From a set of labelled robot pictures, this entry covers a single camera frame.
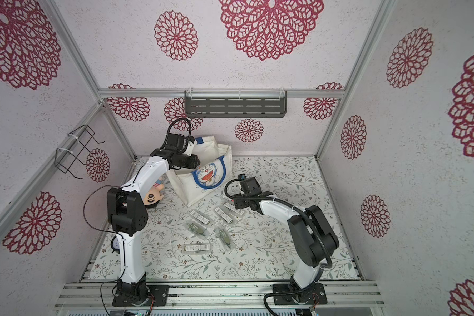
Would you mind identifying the small black alarm clock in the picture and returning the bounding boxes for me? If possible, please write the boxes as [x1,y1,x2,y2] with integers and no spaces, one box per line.
[110,236,120,254]

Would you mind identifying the clear compass set green label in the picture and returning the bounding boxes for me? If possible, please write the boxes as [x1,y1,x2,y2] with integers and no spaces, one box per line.
[186,222,208,238]

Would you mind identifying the white Doraemon canvas bag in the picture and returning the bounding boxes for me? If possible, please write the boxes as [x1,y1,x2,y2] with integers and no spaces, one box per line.
[167,136,233,207]

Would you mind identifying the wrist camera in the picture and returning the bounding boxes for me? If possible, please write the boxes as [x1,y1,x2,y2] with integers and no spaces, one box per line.
[238,174,262,197]
[163,133,188,153]

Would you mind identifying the pink doll plush toy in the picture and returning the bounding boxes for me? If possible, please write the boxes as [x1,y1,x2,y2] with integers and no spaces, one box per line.
[144,180,165,209]

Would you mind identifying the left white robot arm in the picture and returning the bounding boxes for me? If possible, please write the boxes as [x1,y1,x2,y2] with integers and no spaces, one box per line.
[107,142,200,304]

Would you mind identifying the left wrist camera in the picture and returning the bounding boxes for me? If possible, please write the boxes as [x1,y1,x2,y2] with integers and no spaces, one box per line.
[163,133,188,153]

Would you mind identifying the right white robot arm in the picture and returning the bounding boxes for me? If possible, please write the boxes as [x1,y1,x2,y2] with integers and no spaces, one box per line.
[226,192,340,293]

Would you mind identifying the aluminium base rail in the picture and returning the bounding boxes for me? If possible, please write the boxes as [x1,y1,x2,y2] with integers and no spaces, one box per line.
[53,280,385,312]

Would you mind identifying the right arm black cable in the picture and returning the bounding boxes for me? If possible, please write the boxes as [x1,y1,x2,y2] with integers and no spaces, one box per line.
[224,177,334,269]

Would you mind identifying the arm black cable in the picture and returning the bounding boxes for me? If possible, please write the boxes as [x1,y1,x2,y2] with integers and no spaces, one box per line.
[224,177,334,269]
[165,117,194,145]

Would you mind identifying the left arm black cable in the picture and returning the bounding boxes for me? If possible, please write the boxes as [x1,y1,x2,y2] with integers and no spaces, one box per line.
[165,117,194,145]

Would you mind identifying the black wire wall rack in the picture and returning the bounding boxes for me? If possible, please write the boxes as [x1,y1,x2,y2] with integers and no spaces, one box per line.
[53,125,105,180]

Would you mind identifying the grey wall shelf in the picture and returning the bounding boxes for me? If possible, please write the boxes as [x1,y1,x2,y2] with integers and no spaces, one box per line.
[184,90,287,119]

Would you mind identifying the clear compass set hidden case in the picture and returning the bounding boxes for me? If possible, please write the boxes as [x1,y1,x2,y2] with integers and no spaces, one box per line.
[214,207,234,224]

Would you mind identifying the clear compass set white label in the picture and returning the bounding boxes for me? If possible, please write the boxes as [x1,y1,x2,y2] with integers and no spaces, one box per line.
[189,210,211,226]

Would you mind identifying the clear compass set front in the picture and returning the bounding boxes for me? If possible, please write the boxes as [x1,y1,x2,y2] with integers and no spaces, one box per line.
[182,243,211,254]

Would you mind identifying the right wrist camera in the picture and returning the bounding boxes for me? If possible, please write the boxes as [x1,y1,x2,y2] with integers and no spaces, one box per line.
[238,174,262,197]

